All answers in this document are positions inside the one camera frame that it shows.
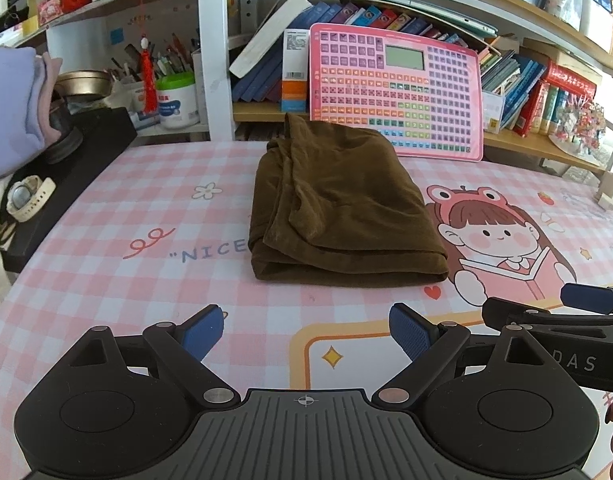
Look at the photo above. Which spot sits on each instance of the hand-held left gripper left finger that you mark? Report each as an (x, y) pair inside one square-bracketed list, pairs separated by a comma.
[(204, 332)]

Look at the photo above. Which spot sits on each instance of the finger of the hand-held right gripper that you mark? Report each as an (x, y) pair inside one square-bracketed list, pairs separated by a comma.
[(516, 312), (591, 297)]

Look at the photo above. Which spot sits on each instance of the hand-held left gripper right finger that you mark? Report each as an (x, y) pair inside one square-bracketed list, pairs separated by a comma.
[(409, 332)]

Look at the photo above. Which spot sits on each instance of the small white box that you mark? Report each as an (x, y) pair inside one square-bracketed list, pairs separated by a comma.
[(611, 190)]

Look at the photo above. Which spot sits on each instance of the pink checked cartoon desk mat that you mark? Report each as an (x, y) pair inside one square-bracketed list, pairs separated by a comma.
[(136, 200)]

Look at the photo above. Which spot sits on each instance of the colourful figurine display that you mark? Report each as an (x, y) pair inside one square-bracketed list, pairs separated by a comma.
[(578, 127)]

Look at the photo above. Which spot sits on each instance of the green standing dictionary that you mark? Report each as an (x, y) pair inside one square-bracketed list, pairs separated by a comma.
[(550, 110)]

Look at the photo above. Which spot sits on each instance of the red standing dictionary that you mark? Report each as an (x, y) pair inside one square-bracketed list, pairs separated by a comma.
[(528, 110)]

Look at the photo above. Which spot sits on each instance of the translucent white plastic box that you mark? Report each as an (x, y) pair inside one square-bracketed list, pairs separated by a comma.
[(492, 112)]

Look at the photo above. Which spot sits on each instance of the black flat case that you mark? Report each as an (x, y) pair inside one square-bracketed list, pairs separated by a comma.
[(91, 160)]

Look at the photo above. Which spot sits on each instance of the pink learning machine toy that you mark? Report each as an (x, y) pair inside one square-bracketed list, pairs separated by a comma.
[(436, 110)]

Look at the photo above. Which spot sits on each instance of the red dictionary lying flat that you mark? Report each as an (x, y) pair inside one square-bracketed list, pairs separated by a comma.
[(571, 80)]

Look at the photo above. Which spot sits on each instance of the white wristwatch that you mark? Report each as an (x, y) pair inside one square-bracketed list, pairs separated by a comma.
[(29, 200)]

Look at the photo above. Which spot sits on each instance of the white jar with green lid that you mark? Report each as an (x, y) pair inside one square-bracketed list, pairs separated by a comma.
[(177, 105)]

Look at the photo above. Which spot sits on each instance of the leaning pile of thin books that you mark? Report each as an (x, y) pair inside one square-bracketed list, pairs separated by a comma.
[(516, 75)]

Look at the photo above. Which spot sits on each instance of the red tassel ornament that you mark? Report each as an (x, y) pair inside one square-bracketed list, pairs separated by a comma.
[(149, 80)]

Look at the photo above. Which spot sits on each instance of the holder full of pens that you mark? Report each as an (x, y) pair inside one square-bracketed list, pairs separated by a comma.
[(166, 62)]

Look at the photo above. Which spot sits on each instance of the white and orange boxed book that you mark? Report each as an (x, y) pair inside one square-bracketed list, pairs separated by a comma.
[(295, 70)]

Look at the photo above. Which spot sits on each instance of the brass metal bowl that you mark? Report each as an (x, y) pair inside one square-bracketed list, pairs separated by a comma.
[(81, 82)]

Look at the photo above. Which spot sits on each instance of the lavender garment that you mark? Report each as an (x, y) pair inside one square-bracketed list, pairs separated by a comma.
[(11, 110)]

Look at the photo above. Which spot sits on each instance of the thick white leaning book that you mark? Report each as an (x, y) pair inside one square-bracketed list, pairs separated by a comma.
[(266, 40)]

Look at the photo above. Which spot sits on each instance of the teal laptop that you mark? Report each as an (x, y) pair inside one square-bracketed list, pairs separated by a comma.
[(416, 7)]

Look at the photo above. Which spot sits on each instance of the row of slim colourful books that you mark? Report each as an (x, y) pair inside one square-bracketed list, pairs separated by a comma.
[(336, 12)]

